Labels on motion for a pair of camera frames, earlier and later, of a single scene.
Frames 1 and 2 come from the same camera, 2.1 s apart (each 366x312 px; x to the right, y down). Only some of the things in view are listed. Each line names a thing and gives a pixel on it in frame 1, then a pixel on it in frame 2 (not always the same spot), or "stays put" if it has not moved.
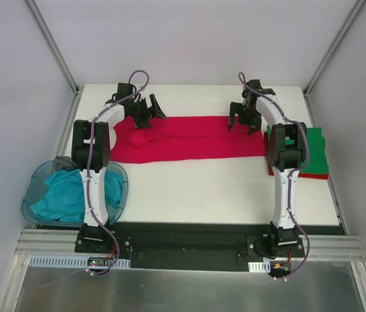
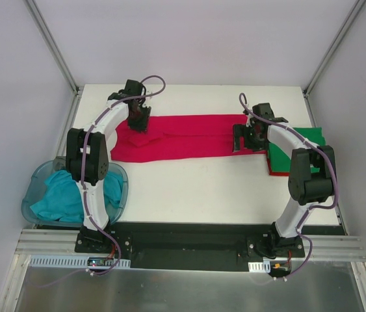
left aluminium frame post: x=53 y=47 stays put
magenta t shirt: x=182 y=137 stays put
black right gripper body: x=242 y=116 to x=243 y=137
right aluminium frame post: x=355 y=12 stays put
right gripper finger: x=235 y=108 to x=240 y=130
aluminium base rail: x=61 y=242 stays put
